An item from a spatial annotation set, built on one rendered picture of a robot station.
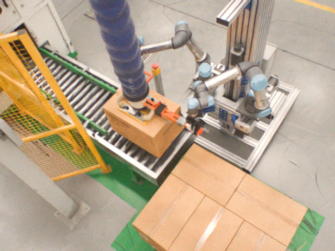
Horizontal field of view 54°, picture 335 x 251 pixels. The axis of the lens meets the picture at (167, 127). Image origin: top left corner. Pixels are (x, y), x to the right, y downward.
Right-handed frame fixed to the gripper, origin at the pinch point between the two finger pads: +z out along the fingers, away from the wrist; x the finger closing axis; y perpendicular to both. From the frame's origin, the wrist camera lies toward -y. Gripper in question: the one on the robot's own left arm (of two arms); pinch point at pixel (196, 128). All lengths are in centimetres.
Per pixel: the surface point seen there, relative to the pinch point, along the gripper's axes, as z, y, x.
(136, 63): -51, 49, 2
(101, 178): 121, 99, 55
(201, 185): 67, -14, 16
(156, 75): 28, 79, -45
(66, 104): -12, 99, 45
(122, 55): -62, 53, 9
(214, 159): 67, -11, -14
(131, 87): -27, 54, 9
